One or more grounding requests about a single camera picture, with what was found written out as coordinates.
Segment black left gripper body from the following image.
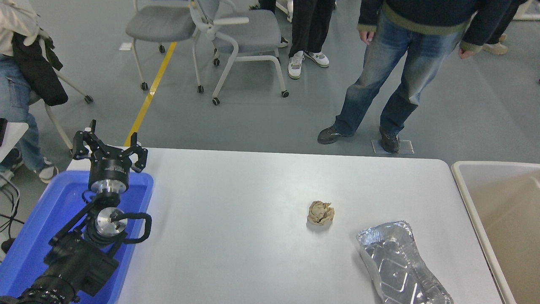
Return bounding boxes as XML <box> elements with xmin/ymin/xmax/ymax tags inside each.
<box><xmin>88</xmin><ymin>152</ymin><xmax>131</xmax><ymax>186</ymax></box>

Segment white-legged wheeled chair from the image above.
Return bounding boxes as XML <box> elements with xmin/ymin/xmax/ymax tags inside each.
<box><xmin>25</xmin><ymin>70</ymin><xmax>94</xmax><ymax>155</ymax></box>

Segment small white table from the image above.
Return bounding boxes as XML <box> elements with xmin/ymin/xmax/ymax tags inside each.
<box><xmin>0</xmin><ymin>122</ymin><xmax>29</xmax><ymax>163</ymax></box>

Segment blue plastic tray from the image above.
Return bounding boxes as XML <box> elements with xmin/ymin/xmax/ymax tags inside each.
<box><xmin>0</xmin><ymin>170</ymin><xmax>154</xmax><ymax>304</ymax></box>

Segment black draped jacket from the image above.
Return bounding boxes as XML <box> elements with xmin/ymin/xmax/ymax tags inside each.
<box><xmin>12</xmin><ymin>32</ymin><xmax>69</xmax><ymax>107</ymax></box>

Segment seated person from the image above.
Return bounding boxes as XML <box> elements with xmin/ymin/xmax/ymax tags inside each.
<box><xmin>0</xmin><ymin>0</ymin><xmax>59</xmax><ymax>184</ymax></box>

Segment grey armless wheeled chair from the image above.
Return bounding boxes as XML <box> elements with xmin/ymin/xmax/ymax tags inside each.
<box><xmin>125</xmin><ymin>0</ymin><xmax>204</xmax><ymax>93</ymax></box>

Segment grey wheeled chair with armrest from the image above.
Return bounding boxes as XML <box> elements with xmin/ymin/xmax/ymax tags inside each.
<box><xmin>189</xmin><ymin>0</ymin><xmax>290</xmax><ymax>106</ymax></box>

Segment crumpled tan paper ball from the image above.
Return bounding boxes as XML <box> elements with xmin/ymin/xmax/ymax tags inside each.
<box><xmin>307</xmin><ymin>201</ymin><xmax>335</xmax><ymax>226</ymax></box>

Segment walking person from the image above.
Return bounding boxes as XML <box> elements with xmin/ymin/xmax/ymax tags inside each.
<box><xmin>288</xmin><ymin>0</ymin><xmax>337</xmax><ymax>80</ymax></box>

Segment clear floor plate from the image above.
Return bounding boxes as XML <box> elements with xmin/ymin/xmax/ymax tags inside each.
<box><xmin>371</xmin><ymin>139</ymin><xmax>415</xmax><ymax>155</ymax></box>

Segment standing person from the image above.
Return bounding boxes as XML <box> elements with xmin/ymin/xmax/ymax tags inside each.
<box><xmin>317</xmin><ymin>0</ymin><xmax>513</xmax><ymax>154</ymax></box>

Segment crumpled foil tray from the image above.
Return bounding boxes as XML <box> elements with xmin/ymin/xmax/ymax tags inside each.
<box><xmin>356</xmin><ymin>220</ymin><xmax>454</xmax><ymax>304</ymax></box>

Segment large pale bin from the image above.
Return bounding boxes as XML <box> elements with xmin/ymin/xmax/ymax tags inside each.
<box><xmin>451</xmin><ymin>160</ymin><xmax>540</xmax><ymax>304</ymax></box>

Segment black cables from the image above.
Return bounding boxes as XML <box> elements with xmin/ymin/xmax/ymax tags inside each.
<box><xmin>0</xmin><ymin>174</ymin><xmax>21</xmax><ymax>254</ymax></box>

